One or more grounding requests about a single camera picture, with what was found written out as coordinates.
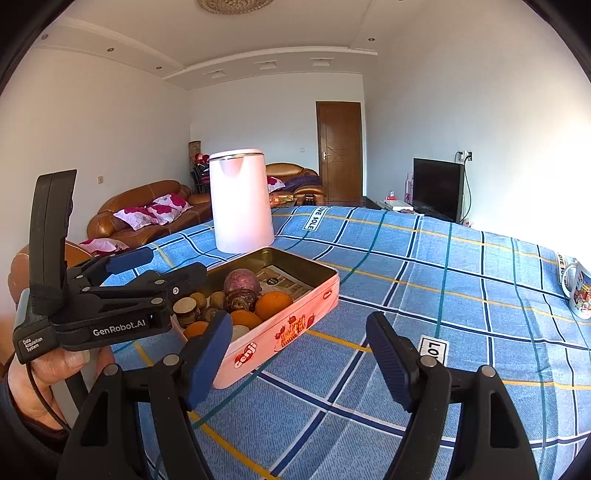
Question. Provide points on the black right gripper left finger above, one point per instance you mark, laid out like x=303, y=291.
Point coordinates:
x=106, y=441

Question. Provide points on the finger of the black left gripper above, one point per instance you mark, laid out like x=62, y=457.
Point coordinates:
x=111, y=265
x=149, y=290

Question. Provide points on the purple passion fruit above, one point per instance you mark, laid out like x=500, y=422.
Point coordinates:
x=241, y=279

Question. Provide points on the medium orange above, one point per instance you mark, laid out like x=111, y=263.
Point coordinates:
x=245, y=318

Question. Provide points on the cut brown chestnut piece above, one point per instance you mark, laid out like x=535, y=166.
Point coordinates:
x=238, y=331

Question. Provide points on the large orange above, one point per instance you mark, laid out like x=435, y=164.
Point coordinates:
x=271, y=303

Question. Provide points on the green brown kiwi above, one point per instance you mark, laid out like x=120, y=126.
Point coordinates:
x=200, y=299

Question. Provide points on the small orange tangerine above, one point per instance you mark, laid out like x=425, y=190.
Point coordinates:
x=195, y=329

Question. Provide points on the left hand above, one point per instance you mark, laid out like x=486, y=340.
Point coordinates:
x=46, y=371

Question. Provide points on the brown leather sofa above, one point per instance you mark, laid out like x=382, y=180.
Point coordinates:
x=105, y=225

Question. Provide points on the pink floral cushion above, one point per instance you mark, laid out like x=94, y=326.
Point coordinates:
x=161, y=211

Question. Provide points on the pink electric kettle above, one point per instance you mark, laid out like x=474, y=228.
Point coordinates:
x=240, y=201

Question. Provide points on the pink metal tin box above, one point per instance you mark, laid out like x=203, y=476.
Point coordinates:
x=273, y=335

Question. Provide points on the paper leaflet in tin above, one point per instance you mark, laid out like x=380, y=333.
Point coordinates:
x=273, y=279

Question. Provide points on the white cartoon mug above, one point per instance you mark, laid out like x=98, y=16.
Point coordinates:
x=576, y=285

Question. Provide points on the brown leather armchair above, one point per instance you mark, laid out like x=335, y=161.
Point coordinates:
x=292, y=184

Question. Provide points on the black television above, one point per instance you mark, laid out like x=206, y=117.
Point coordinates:
x=438, y=188

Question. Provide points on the brown wooden door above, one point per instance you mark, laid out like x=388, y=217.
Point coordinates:
x=340, y=151

